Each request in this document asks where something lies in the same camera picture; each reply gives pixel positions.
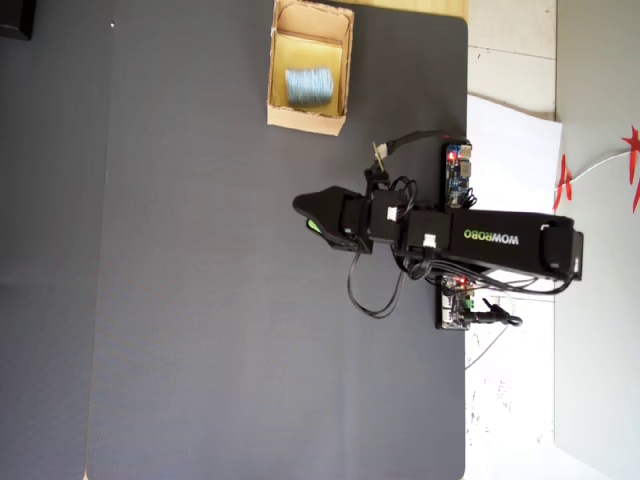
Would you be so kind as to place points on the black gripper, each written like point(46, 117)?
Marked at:
point(359, 220)

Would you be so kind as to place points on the light blue block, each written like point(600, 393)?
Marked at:
point(309, 87)

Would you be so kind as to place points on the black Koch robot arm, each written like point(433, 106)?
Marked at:
point(500, 235)

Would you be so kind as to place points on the open cardboard box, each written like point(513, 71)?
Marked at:
point(305, 122)

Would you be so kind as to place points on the black box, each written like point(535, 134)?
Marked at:
point(15, 17)

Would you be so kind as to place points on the dark grey textured mat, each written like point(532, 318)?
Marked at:
point(225, 300)

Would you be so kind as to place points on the blue board in black case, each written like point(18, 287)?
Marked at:
point(457, 175)

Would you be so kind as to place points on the motor controller board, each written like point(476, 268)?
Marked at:
point(452, 305)

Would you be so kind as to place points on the yellow foam pad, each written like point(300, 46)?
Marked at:
point(281, 55)

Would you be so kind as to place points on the black barrel power plug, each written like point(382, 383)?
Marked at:
point(492, 317)

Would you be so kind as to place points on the white paper sheet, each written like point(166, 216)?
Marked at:
point(510, 165)

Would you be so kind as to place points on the red paper decoration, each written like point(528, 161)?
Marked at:
point(564, 182)
point(635, 160)

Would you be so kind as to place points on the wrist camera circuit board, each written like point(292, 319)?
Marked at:
point(380, 156)

